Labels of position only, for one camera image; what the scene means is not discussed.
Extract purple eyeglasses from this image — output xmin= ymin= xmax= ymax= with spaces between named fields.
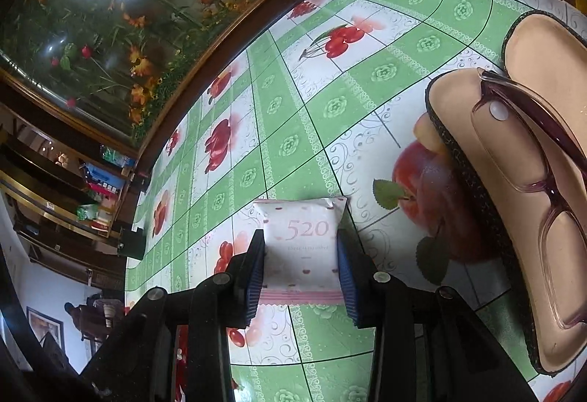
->
xmin=471 ymin=67 xmax=587 ymax=330

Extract wooden cabinet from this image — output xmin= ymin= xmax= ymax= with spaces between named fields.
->
xmin=0 ymin=63 xmax=154 ymax=293

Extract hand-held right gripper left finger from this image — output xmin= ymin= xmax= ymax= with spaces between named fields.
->
xmin=83 ymin=229 xmax=267 ymax=402

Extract pink white snack packet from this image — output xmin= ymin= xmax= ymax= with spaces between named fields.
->
xmin=252 ymin=195 xmax=350 ymax=306

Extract green fruit printed tablecloth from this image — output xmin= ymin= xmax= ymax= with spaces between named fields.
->
xmin=124 ymin=0 xmax=587 ymax=402

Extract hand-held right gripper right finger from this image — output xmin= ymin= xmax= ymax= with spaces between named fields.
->
xmin=336 ymin=229 xmax=537 ymax=402

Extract pack of water bottles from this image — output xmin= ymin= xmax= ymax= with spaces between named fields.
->
xmin=100 ymin=145 xmax=138 ymax=168

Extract flower mural panel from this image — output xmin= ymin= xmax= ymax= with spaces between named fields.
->
xmin=0 ymin=0 xmax=331 ymax=148

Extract framed picture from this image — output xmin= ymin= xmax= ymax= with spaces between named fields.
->
xmin=25 ymin=307 xmax=63 ymax=350

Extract tan lined glasses case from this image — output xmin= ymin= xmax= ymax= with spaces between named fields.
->
xmin=424 ymin=10 xmax=587 ymax=378

